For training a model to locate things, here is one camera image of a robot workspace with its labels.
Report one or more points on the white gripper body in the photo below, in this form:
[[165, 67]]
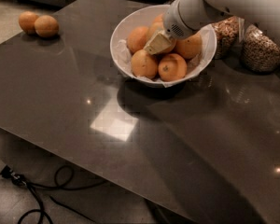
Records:
[[174, 22]]

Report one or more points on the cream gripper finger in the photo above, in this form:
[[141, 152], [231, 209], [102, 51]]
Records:
[[159, 42]]

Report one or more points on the orange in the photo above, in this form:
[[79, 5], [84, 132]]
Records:
[[144, 65], [188, 48], [27, 22], [154, 28], [137, 38], [172, 67], [46, 26], [158, 18]]

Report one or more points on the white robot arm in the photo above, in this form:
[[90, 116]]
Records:
[[264, 13]]

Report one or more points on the white ceramic bowl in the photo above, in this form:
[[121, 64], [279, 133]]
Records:
[[141, 17]]

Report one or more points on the white paper bowl liner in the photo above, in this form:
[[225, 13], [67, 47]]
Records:
[[122, 58]]

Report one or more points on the glass jar of nuts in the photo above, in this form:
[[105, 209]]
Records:
[[226, 32]]

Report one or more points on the glass jar of cereal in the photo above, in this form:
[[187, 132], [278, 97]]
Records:
[[259, 53]]

